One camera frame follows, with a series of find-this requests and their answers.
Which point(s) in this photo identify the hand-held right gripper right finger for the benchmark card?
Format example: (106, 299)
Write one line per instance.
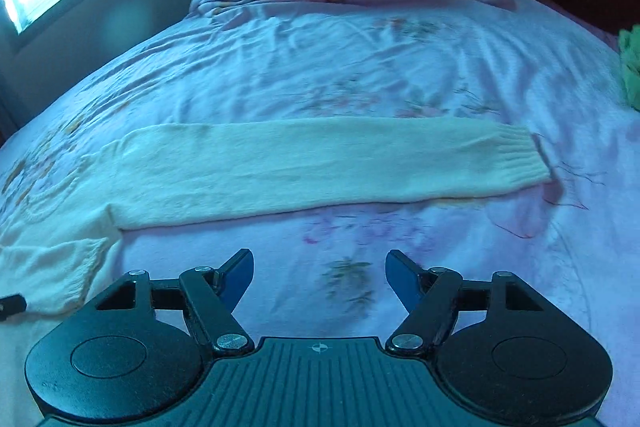
(400, 277)

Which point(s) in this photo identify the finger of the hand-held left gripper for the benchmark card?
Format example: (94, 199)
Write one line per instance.
(12, 306)

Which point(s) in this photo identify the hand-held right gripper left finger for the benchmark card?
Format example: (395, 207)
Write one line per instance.
(239, 277)

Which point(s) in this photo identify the cream knit sweater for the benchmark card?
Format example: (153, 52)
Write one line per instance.
(300, 167)

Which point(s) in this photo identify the floral bed sheet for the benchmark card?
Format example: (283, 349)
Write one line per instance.
(380, 62)

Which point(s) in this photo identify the green cloth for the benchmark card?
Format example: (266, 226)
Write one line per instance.
(631, 67)

